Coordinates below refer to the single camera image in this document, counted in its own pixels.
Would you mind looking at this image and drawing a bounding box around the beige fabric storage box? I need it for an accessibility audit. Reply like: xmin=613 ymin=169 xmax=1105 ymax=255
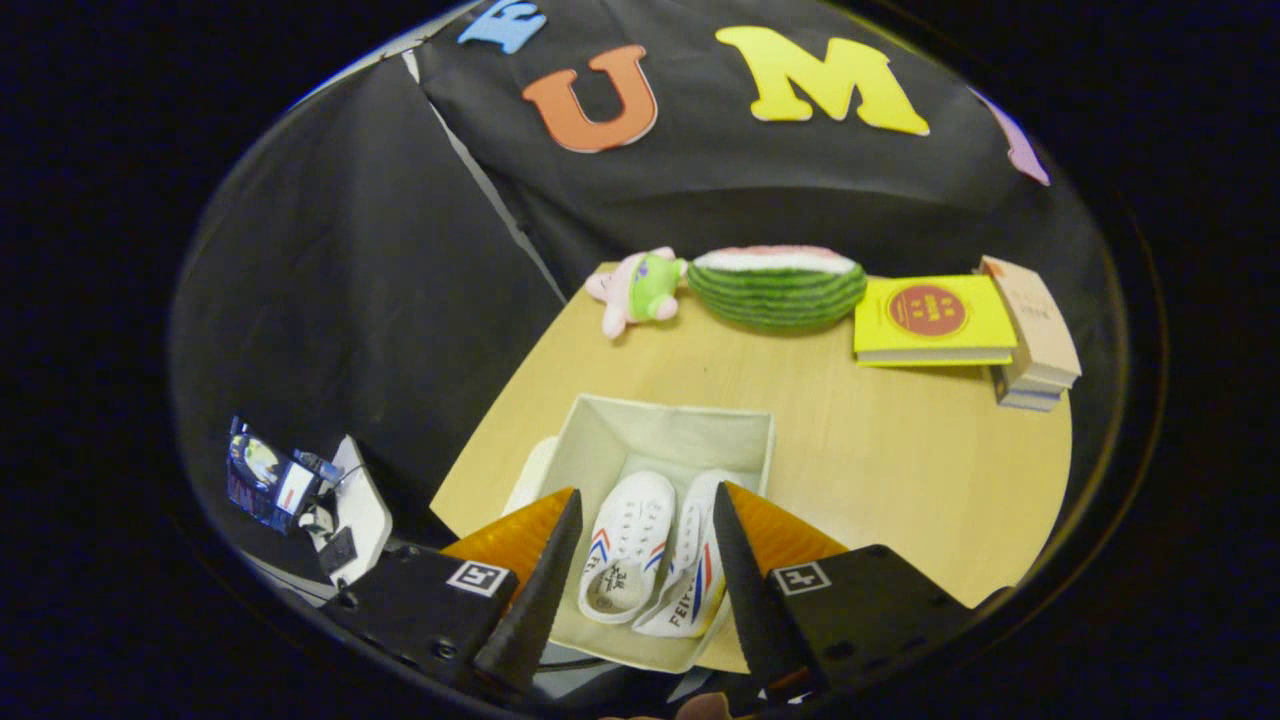
xmin=500 ymin=393 xmax=776 ymax=675

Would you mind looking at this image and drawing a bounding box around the beige book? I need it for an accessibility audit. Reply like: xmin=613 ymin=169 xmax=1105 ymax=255
xmin=978 ymin=255 xmax=1083 ymax=393

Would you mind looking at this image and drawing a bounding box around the yellow book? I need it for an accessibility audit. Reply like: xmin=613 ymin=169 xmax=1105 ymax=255
xmin=853 ymin=275 xmax=1019 ymax=368

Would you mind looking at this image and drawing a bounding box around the white canvas shoe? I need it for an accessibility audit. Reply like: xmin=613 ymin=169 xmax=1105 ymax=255
xmin=632 ymin=470 xmax=736 ymax=639
xmin=578 ymin=470 xmax=677 ymax=626

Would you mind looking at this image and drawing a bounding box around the pink and green plush toy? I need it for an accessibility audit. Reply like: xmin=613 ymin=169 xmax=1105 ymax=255
xmin=585 ymin=247 xmax=689 ymax=340

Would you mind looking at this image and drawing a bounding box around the grey book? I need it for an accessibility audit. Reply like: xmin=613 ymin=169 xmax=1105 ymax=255
xmin=990 ymin=365 xmax=1066 ymax=413

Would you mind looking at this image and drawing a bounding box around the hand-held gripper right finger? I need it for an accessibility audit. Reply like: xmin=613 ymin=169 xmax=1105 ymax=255
xmin=712 ymin=481 xmax=986 ymax=701

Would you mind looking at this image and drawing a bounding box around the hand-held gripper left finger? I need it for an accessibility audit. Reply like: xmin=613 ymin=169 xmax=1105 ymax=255
xmin=320 ymin=487 xmax=584 ymax=696

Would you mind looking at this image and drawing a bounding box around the watermelon slice plush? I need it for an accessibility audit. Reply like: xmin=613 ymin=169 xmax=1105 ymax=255
xmin=686 ymin=245 xmax=869 ymax=333

